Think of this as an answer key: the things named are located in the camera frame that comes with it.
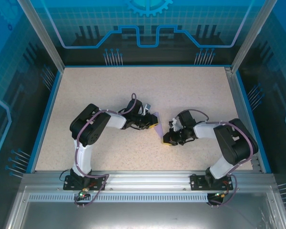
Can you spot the purple cloth sheet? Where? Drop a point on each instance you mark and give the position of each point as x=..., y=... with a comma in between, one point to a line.
x=159, y=132

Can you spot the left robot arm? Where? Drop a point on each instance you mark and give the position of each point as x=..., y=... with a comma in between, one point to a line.
x=90, y=126

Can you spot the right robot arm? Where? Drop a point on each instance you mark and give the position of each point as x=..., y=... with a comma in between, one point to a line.
x=236, y=143

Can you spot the right power connector with LED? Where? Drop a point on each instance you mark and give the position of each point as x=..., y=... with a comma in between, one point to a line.
x=219, y=195

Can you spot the power connector with led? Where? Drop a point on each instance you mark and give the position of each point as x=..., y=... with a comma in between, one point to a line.
x=82, y=195
x=219, y=195

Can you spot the metal tray surface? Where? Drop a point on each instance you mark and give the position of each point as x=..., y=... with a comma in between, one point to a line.
x=143, y=214

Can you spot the left power connector with LED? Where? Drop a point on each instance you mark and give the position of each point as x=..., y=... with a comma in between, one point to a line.
x=82, y=195

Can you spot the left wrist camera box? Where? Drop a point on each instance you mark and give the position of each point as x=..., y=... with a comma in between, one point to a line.
x=147, y=107

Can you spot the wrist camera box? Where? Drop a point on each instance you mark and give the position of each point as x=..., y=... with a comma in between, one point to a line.
x=174, y=124
x=147, y=107

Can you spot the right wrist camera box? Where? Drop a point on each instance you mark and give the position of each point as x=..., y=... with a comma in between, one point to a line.
x=174, y=124

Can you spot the aluminium mounting rail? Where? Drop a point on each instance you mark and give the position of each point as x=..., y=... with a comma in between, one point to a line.
x=147, y=181

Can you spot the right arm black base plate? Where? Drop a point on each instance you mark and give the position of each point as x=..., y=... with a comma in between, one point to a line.
x=195, y=182

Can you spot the aluminium side rail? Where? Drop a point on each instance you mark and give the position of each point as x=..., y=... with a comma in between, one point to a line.
x=233, y=86

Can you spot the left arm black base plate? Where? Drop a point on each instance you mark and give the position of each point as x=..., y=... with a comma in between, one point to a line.
x=97, y=182

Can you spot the blue table border frame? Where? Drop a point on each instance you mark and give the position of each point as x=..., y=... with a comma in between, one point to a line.
x=30, y=167

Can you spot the aluminium frame post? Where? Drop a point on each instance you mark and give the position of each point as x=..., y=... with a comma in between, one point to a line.
x=43, y=35
x=252, y=35

